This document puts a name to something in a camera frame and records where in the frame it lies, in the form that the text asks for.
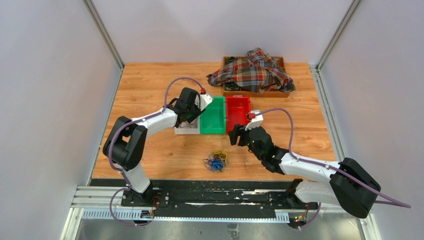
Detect brown cable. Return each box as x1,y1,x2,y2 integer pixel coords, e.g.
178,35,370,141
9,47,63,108
180,120,200,131

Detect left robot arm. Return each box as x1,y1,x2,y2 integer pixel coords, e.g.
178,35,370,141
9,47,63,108
102,87,213,207

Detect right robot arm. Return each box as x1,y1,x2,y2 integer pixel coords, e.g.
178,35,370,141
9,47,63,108
228,124,381,219

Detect white plastic bin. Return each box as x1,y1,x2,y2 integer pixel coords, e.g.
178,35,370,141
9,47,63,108
174,117,200,135

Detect red plastic bin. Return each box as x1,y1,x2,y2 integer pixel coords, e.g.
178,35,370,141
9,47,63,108
225,96,251,133

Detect green plastic bin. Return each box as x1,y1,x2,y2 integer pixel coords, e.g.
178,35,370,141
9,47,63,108
199,96,227,135

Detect wooden tray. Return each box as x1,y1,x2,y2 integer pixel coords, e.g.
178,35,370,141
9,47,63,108
221,55,291,99

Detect plaid shirt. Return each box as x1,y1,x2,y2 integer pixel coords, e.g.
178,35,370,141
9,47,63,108
207,47,296,94

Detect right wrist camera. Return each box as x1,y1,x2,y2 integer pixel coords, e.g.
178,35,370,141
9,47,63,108
245,109,264,130

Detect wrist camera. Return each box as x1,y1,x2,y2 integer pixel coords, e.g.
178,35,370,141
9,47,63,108
198,89,214,111
245,109,264,130

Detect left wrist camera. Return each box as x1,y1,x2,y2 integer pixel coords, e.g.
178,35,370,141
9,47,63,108
198,89,214,111

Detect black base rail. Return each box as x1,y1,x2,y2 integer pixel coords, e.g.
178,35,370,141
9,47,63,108
121,179,318,220

